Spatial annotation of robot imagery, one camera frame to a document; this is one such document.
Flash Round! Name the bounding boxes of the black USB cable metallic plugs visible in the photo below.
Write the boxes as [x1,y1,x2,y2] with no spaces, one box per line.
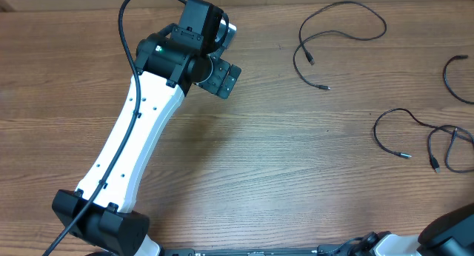
[292,0,388,91]

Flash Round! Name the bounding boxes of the black thin USB cable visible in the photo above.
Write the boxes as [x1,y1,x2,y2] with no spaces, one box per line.
[427,124,474,175]

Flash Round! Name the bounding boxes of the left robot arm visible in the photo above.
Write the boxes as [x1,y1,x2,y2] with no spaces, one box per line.
[52,0,241,255]

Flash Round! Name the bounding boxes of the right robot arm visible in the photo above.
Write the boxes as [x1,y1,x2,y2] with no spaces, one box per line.
[346,204,473,256]

